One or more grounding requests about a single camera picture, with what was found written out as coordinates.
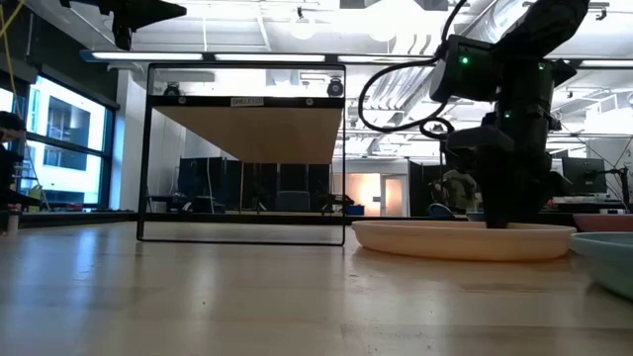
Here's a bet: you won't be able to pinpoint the black partition panels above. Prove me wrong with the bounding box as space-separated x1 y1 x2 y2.
177 156 331 214

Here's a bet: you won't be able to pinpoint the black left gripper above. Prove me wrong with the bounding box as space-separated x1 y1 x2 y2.
58 0 188 50

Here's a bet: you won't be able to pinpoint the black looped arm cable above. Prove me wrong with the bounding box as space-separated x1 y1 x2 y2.
357 0 469 142

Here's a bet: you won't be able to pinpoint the black desk monitor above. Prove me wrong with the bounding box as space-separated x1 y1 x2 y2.
561 156 608 196

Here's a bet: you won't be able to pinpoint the light blue-green plate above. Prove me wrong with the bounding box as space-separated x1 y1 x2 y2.
568 231 633 302

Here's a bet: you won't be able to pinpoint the long ceiling light strip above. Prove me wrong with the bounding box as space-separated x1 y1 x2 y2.
80 48 633 68

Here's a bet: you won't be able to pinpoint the black metal table frame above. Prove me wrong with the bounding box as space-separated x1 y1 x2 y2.
19 211 633 228

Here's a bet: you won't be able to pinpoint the person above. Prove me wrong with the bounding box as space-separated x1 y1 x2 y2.
0 111 41 212
441 168 479 215

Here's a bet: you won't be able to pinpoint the large window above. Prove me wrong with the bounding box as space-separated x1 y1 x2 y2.
0 73 118 212

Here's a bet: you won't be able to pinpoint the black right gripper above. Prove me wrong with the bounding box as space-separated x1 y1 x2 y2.
444 124 570 229

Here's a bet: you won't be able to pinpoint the wooden shelf with black frame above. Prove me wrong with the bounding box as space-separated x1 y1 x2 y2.
136 62 347 247

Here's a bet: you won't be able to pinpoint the cream plate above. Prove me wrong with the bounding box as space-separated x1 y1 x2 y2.
351 220 578 263

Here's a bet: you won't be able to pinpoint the blue chair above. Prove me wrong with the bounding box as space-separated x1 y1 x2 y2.
426 202 457 220

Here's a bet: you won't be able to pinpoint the glass door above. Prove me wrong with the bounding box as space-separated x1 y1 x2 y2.
379 173 409 218

